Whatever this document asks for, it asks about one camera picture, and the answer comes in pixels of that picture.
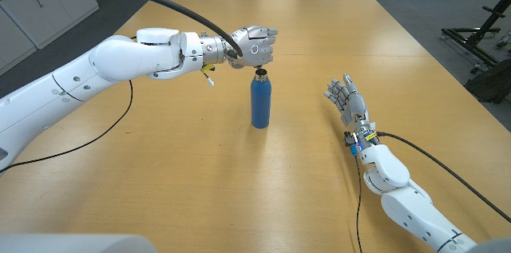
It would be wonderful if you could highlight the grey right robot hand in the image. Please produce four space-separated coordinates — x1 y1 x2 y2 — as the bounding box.
323 73 370 129

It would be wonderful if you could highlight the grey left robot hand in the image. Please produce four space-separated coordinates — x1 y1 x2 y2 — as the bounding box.
227 25 279 69

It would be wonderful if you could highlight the blue metal bottle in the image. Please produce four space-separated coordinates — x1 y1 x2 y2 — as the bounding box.
250 68 272 129

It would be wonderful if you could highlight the black angular base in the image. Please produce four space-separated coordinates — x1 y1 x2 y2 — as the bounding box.
464 59 511 105

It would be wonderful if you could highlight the black metal stand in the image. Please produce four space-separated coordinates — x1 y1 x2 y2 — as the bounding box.
441 0 511 74

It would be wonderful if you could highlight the long white cabinet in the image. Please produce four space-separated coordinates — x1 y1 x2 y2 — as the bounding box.
0 0 100 77

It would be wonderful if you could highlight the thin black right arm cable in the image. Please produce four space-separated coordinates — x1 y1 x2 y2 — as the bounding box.
354 152 364 253

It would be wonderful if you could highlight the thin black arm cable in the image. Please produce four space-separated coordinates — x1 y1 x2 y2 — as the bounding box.
354 152 364 253
0 79 134 175

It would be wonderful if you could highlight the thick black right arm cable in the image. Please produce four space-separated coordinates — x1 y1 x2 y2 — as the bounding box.
374 131 511 224

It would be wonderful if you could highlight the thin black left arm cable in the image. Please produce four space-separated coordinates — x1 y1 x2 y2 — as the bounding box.
0 79 134 175

